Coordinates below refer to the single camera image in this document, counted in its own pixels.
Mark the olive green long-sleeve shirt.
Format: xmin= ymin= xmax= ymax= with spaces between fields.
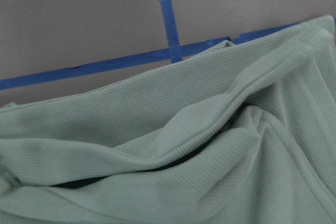
xmin=1 ymin=16 xmax=335 ymax=223

